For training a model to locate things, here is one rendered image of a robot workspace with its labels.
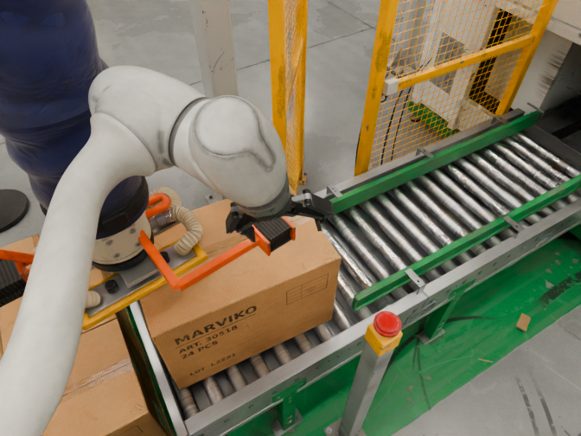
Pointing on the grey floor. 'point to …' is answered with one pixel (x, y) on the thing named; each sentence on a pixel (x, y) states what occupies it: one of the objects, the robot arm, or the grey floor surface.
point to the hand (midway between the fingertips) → (284, 228)
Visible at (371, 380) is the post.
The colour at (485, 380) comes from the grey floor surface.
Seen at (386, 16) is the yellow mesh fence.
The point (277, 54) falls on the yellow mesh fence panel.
